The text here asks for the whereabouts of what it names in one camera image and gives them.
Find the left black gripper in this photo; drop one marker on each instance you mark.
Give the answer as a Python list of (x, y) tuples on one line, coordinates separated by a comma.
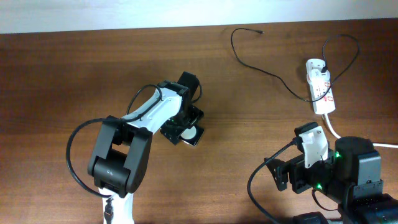
[(173, 131)]

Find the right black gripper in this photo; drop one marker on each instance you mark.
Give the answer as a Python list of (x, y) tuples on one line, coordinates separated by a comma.
[(296, 167)]

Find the black smartphone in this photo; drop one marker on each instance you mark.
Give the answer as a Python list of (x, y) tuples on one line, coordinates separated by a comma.
[(192, 135)]

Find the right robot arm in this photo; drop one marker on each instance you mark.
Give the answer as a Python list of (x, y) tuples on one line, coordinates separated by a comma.
[(349, 175)]

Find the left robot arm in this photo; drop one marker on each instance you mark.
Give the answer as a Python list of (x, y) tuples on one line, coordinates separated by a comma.
[(121, 153)]

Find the white charger adapter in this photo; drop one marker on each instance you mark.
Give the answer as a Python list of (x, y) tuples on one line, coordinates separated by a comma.
[(316, 76)]

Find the white power strip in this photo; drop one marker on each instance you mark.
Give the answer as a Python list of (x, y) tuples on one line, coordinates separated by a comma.
[(322, 97)]

